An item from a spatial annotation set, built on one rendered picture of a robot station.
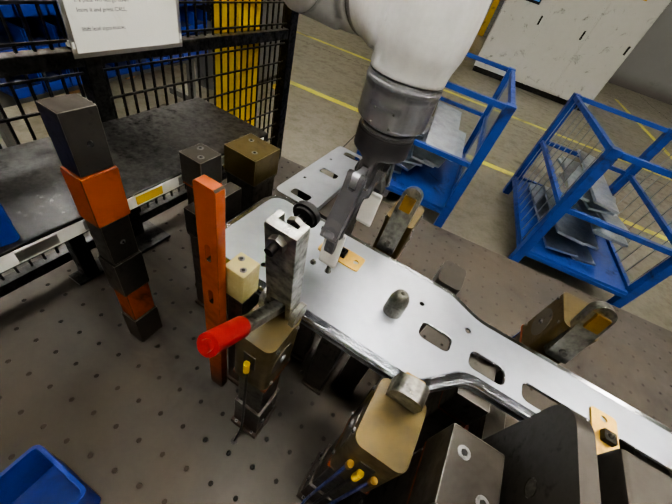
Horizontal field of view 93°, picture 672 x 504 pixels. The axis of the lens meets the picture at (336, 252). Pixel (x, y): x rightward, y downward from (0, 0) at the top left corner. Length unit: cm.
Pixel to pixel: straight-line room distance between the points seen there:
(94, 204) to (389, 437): 46
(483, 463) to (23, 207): 64
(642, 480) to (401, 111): 37
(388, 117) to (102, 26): 56
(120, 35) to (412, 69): 58
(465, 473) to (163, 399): 58
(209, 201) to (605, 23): 820
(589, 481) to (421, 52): 37
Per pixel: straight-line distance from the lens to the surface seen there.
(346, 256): 58
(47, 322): 91
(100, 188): 53
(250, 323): 33
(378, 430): 37
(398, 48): 37
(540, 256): 261
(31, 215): 62
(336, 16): 46
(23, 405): 83
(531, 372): 62
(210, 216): 36
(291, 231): 28
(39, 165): 71
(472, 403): 54
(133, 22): 82
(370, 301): 53
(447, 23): 37
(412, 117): 40
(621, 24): 842
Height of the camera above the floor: 140
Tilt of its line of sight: 44 degrees down
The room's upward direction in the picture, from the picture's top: 19 degrees clockwise
